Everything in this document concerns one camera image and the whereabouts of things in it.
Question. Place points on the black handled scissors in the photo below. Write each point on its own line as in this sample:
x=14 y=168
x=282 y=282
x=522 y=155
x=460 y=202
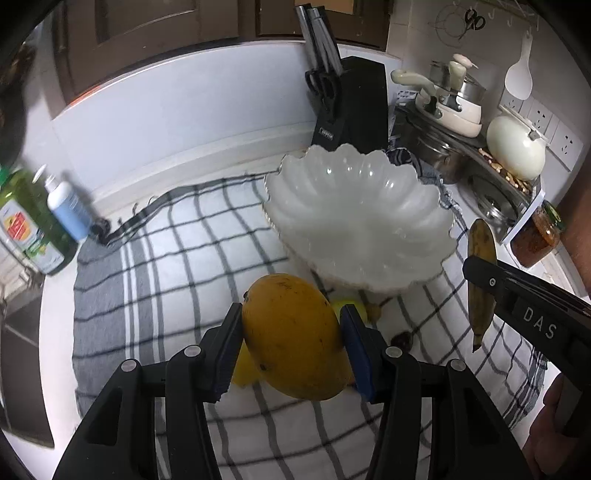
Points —
x=323 y=86

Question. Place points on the metal corner shelf rack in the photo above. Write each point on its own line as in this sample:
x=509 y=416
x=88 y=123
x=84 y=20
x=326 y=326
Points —
x=526 y=196

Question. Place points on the dark purple plum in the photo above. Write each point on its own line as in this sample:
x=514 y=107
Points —
x=403 y=341

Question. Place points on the cream saucepan with handle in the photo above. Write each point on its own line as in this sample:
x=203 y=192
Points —
x=441 y=106

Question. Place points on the blue white soap bottle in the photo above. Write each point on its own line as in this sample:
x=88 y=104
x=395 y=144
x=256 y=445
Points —
x=68 y=208

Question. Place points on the black knife block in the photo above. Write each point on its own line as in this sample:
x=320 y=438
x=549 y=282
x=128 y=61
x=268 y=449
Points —
x=361 y=116

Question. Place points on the white scalloped fruit bowl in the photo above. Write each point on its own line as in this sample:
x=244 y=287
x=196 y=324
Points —
x=358 y=220

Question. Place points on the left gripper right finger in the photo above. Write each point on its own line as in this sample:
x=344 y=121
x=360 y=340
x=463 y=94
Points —
x=469 y=438

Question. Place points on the green dish soap bottle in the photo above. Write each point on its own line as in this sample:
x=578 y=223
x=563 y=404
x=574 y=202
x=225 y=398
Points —
x=30 y=225

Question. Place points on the knife handles in block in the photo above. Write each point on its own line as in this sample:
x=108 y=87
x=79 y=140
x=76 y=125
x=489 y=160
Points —
x=318 y=39

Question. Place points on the large steel stockpot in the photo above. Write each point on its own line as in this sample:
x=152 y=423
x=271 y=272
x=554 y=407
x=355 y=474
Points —
x=432 y=147

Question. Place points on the steel pot with lid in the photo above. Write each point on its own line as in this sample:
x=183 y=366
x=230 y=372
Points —
x=470 y=89

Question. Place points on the steel pot lid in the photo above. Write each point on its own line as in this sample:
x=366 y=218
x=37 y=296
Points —
x=492 y=202

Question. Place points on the hanging scissors on wall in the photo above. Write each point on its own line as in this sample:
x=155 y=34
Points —
x=473 y=21

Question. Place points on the person's right hand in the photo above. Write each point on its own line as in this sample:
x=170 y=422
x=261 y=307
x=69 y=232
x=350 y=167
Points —
x=546 y=449

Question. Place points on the wooden window frame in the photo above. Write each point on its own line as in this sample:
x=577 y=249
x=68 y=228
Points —
x=97 y=40

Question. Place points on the yellow lemon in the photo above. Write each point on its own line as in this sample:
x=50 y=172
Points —
x=337 y=306

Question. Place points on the white ceramic kettle pot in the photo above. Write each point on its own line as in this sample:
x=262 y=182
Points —
x=517 y=145

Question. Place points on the yellow mango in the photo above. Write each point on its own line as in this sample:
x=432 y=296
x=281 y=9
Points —
x=293 y=336

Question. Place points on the glass jar of pickle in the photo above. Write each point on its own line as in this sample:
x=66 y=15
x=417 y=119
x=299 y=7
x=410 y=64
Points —
x=539 y=236

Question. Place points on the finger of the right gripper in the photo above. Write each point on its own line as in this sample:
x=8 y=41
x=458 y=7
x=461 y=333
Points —
x=537 y=308

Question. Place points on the brown spotted banana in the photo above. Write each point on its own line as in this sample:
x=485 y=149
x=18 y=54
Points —
x=481 y=303

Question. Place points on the checkered kitchen cloth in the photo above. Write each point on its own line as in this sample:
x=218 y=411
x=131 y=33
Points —
x=171 y=272

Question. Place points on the wall power outlets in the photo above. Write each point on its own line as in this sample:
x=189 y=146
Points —
x=563 y=143

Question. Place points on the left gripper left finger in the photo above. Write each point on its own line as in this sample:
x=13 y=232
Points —
x=116 y=438

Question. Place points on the white rice paddle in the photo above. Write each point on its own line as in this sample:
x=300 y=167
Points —
x=518 y=79

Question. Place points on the green apple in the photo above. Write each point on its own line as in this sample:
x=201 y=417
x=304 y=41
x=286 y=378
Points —
x=246 y=371

